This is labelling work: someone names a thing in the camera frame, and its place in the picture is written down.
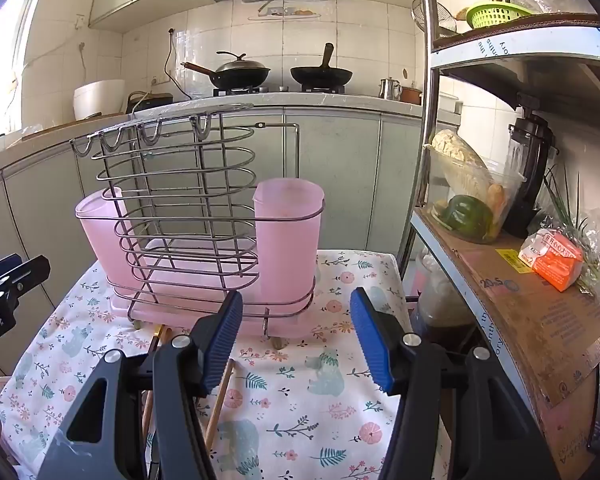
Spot metal shelf rack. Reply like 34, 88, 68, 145
397, 0, 600, 480

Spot black wok with wooden handle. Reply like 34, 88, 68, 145
181, 61, 272, 90

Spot white rice cooker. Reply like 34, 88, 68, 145
73, 79, 127, 122

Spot black power cable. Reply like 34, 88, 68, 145
164, 28, 192, 103

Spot carrot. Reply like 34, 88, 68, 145
486, 183, 507, 212

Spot cardboard shelf liner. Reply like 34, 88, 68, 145
415, 207, 600, 409

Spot pink plastic utensil cup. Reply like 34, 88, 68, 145
75, 186, 148, 293
252, 178, 326, 303

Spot black frying wok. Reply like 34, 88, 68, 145
290, 42, 354, 87

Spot green plastic basket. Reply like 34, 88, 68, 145
465, 1, 534, 30

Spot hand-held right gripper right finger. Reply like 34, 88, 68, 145
349, 287, 561, 480

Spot metal strainer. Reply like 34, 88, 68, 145
411, 0, 457, 37

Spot steel wok lid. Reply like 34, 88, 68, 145
215, 51, 270, 74

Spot light wooden chopstick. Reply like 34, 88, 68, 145
204, 361, 236, 451

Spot napa cabbage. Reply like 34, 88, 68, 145
430, 129, 497, 202

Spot pink plastic drip tray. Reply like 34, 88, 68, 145
109, 236, 317, 337

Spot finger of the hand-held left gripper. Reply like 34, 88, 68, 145
0, 255, 51, 311
0, 253, 22, 286

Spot wooden cutting board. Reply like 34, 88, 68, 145
22, 114, 131, 141

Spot white plastic box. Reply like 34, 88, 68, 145
437, 92, 464, 114

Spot green bell pepper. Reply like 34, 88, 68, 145
440, 195, 496, 239

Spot metal wire utensil rack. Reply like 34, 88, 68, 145
70, 102, 327, 351

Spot green onions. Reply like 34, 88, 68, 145
542, 162, 600, 306

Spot black blender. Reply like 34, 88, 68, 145
502, 92, 557, 239

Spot window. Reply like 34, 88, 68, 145
0, 0, 48, 147

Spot floral tablecloth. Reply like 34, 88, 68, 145
0, 249, 453, 480

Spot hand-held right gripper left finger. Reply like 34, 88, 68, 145
37, 290, 244, 480

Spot steel kettle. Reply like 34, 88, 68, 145
378, 77, 402, 101

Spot grey base cabinets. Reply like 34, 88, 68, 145
0, 105, 462, 321

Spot orange packet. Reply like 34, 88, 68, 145
517, 227, 586, 293

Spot glass wall shelf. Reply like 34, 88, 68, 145
247, 5, 332, 22

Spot gas stove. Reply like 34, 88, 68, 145
211, 85, 347, 97

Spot clear plastic container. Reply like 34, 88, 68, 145
426, 145, 527, 246

